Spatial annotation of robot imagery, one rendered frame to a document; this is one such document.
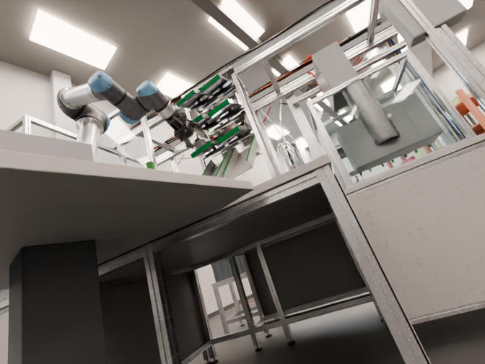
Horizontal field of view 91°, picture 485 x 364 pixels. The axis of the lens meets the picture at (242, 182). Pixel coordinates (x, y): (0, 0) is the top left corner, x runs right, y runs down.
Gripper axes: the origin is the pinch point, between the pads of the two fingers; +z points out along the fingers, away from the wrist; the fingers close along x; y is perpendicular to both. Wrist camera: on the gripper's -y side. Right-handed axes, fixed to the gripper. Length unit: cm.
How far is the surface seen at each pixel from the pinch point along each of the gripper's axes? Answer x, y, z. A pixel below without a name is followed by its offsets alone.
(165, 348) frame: -31, 78, 16
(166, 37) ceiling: -80, -479, 20
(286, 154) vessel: 30, -39, 71
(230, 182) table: 19, 53, -13
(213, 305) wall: -280, -98, 400
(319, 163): 43, 48, 3
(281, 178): 30, 47, 2
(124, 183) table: 9, 66, -37
